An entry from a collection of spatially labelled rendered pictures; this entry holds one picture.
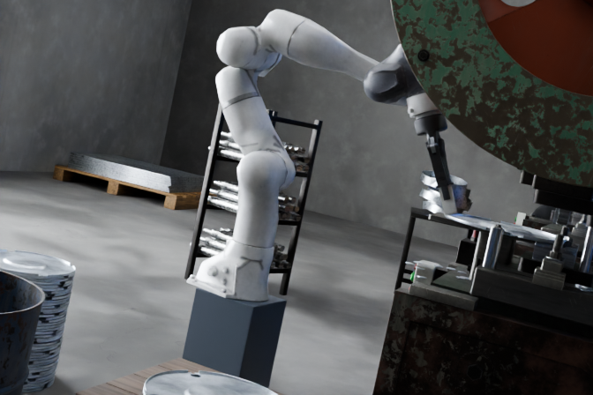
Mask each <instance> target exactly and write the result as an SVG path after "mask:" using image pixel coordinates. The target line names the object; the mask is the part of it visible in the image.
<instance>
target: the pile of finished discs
mask: <svg viewBox="0 0 593 395"><path fill-rule="evenodd" d="M143 395H277V394H276V393H274V392H273V391H270V390H269V389H267V388H266V387H264V386H261V385H259V384H255V383H254V382H251V381H248V380H245V379H243V378H239V377H236V376H230V375H225V374H221V373H215V372H210V371H202V370H200V371H199V373H195V374H192V373H191V372H188V369H181V370H170V371H164V372H161V373H157V374H155V375H152V376H150V377H149V378H148V379H147V380H146V382H145V385H144V388H143Z"/></svg>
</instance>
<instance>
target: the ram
mask: <svg viewBox="0 0 593 395"><path fill-rule="evenodd" d="M517 169H519V168H517ZM519 170H521V169H519ZM520 183H522V184H527V185H531V186H532V187H531V188H532V189H536V190H543V191H548V192H551V193H556V194H560V195H564V196H569V197H573V198H580V199H584V200H589V201H591V199H592V197H593V188H588V187H582V186H576V185H571V184H566V183H559V182H555V181H552V180H549V179H546V178H543V177H540V176H537V175H532V174H531V173H528V172H526V171H523V170H522V176H521V180H520Z"/></svg>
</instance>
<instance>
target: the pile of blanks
mask: <svg viewBox="0 0 593 395"><path fill-rule="evenodd" d="M75 272H76V271H75ZM10 273H12V272H10ZM12 274H14V275H17V276H20V277H21V278H24V279H27V280H29V281H31V282H33V283H34V284H35V285H36V286H38V287H39V288H40V289H42V291H43V292H44V294H45V300H44V302H43V304H42V306H41V313H40V316H39V320H38V324H37V328H36V332H35V336H34V343H33V347H32V351H31V354H30V358H29V363H28V368H29V375H28V378H27V379H26V381H25V382H24V385H23V389H22V392H21V393H29V392H36V391H42V390H43V389H44V390H45V389H47V388H49V387H50V386H51V385H52V384H53V383H54V380H55V375H56V374H55V373H56V367H57V364H58V360H59V355H60V349H61V346H62V341H63V333H64V326H65V319H66V318H67V310H68V306H69V304H70V297H71V288H72V285H73V279H74V275H75V273H73V274H71V275H67V276H61V277H43V276H41V277H40V276H30V275H23V274H17V273H12Z"/></svg>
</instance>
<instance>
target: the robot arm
mask: <svg viewBox="0 0 593 395"><path fill-rule="evenodd" d="M217 53H218V56H219V57H220V59H221V60H222V61H223V62H224V63H225V64H227V65H229V66H228V67H225V68H223V69H222V70H221V71H220V72H219V73H218V74H217V76H216V79H215V81H216V86H217V91H218V95H219V99H220V103H221V108H222V112H223V114H224V116H225V119H226V121H227V124H228V126H229V130H230V133H231V135H232V138H233V139H234V140H235V142H236V143H237V145H238V146H239V148H240V150H241V151H242V153H243V155H244V157H243V158H242V159H241V161H240V163H239V165H238V167H237V179H238V210H237V216H236V224H235V229H234V234H233V238H231V239H228V240H227V243H226V247H225V249H224V251H223V252H221V253H219V254H217V255H215V256H213V257H210V258H209V259H207V260H205V261H203V262H202V264H201V265H200V268H199V271H198V273H197V276H195V275H191V276H190V278H189V279H188V280H187V281H186V282H187V283H190V284H192V285H194V286H196V287H200V288H203V289H205V290H207V291H209V292H211V293H214V294H217V295H219V296H222V297H224V298H231V299H239V300H245V301H253V302H263V301H267V300H269V296H268V277H269V270H270V266H271V263H272V261H273V255H274V239H275V235H276V230H277V226H278V221H279V215H278V197H279V191H281V190H285V189H287V188H288V187H289V185H290V184H291V183H292V182H293V181H294V178H295V175H296V169H295V165H294V162H293V161H292V160H291V158H290V157H289V156H288V153H287V151H286V149H285V147H284V145H283V144H282V142H281V140H280V138H279V136H278V135H277V133H276V131H275V129H274V126H273V125H272V122H271V120H270V117H269V115H268V113H267V110H266V106H265V104H264V101H263V100H262V97H261V96H260V93H259V89H258V88H257V79H258V76H260V77H265V76H266V75H267V73H268V72H270V70H272V69H273V67H275V66H276V65H277V64H278V63H279V62H280V61H281V57H282V55H284V56H286V57H287V58H289V59H292V60H294V61H296V62H298V63H300V64H303V65H307V66H311V67H314V68H320V69H326V70H331V71H339V72H343V73H346V74H348V75H350V76H351V77H353V78H356V79H358V80H360V81H362V82H364V91H365V93H366V95H367V97H369V98H370V99H371V100H373V101H376V102H381V103H385V104H389V105H395V106H403V107H404V106H406V105H408V113H409V116H410V117H411V118H413V117H415V118H416V120H415V122H414V124H415V128H416V132H417V135H418V136H424V135H427V141H428V142H425V144H426V148H427V149H428V152H429V155H430V159H431V162H432V167H433V171H434V174H435V178H436V184H438V185H437V186H435V187H436V189H437V188H439V194H440V198H441V203H442V206H443V211H444V214H445V216H446V214H447V215H452V214H457V213H458V212H457V208H456V203H455V200H454V193H453V189H452V185H454V183H451V179H450V175H449V171H448V166H447V158H446V151H445V143H444V139H442V138H440V135H439V132H440V131H443V130H446V129H447V120H446V118H445V117H444V116H443V114H442V113H441V112H440V111H439V110H438V109H437V107H436V106H435V105H434V104H433V102H432V101H431V99H430V98H429V97H428V95H427V94H426V92H425V91H424V89H423V88H422V87H421V85H420V84H419V82H418V80H417V78H416V76H415V74H414V72H413V71H412V70H411V68H410V66H409V62H408V60H407V58H406V56H405V54H404V52H403V49H402V45H401V44H400V45H398V47H397V48H396V49H395V51H394V52H393V53H392V54H391V55H390V56H389V57H388V58H386V59H385V60H383V61H382V62H381V63H380V62H378V61H375V60H373V59H371V58H370V57H368V56H365V55H363V54H361V53H359V52H357V51H355V50H354V49H353V48H351V47H350V46H348V45H347V44H346V43H344V42H343V41H341V40H340V39H338V38H337V37H336V36H334V35H333V34H331V33H330V32H329V31H327V30H326V29H325V28H324V27H322V26H320V25H318V24H317V23H315V22H313V21H311V20H310V19H307V18H305V17H302V16H299V15H296V14H294V13H291V12H289V11H285V10H274V11H271V12H269V13H268V15H267V16H266V18H265V20H264V21H263V23H262V24H261V25H260V26H258V27H254V26H241V27H235V28H230V29H228V30H227V31H225V32H224V33H223V34H221V35H220V37H219V40H218V41H217Z"/></svg>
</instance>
